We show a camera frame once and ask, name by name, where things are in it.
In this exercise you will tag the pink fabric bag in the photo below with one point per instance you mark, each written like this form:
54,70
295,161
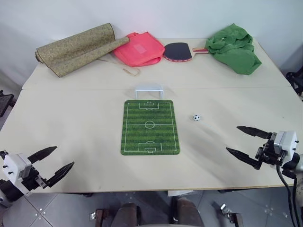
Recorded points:
139,49

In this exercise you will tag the black equipment base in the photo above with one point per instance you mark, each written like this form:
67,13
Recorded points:
296,80

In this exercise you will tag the rolled cork mat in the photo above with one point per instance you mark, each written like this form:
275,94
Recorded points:
71,49

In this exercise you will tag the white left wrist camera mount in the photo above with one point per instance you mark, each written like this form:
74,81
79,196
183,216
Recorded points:
15,168

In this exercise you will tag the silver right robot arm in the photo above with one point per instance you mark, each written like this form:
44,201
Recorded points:
298,170

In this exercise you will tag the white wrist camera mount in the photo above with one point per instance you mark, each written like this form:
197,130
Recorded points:
15,168
286,142

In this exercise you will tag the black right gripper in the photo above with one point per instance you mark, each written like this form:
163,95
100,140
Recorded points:
267,153

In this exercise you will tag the black table tennis paddle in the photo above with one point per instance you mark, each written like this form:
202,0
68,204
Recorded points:
177,51

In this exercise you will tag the black metal frame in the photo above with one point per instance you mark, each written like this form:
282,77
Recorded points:
5,102

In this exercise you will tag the green soccer field mat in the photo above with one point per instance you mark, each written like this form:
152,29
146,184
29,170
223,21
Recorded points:
149,132

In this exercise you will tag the miniature soccer ball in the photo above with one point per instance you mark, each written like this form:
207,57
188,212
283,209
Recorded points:
196,118

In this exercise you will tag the green fabric bag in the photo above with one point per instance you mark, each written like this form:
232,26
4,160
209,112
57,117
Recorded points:
236,54

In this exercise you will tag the dark rounded shape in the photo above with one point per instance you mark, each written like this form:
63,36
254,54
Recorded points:
189,212
126,216

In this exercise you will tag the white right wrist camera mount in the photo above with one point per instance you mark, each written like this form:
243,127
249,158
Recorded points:
286,142

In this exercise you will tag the thin white stick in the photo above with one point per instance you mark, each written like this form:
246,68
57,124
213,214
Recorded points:
205,123

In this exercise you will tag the small white goal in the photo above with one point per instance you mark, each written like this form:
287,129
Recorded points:
148,89

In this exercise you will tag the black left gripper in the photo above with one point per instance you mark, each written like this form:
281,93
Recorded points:
33,180

